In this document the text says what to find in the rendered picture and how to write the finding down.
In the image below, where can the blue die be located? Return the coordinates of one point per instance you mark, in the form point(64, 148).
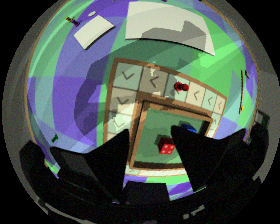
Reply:
point(187, 126)

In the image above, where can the red die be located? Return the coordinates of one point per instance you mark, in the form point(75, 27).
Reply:
point(166, 145)

